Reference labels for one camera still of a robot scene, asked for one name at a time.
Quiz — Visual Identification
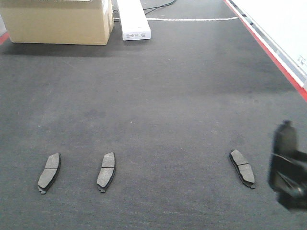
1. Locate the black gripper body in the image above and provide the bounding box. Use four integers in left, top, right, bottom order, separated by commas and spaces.
268, 150, 307, 211

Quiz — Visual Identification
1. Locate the dark brake pad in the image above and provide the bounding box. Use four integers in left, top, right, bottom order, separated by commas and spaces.
273, 120, 298, 158
229, 149, 256, 189
37, 153, 61, 195
96, 152, 116, 193

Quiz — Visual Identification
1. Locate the black conveyor belt mat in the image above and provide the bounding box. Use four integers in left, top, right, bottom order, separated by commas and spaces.
0, 0, 307, 230

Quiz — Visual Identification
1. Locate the white board panel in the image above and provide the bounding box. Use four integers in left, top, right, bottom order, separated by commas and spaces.
225, 0, 307, 99

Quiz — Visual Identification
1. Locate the long white box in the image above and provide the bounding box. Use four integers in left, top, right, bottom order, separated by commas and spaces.
117, 0, 151, 41

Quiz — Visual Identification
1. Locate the cardboard box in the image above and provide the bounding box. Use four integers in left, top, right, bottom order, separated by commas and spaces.
0, 0, 114, 46

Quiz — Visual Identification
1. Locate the white cable on belt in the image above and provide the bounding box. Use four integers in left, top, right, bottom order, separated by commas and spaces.
145, 16, 239, 22

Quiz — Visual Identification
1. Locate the black cables bundle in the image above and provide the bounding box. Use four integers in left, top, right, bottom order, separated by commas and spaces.
142, 0, 177, 15

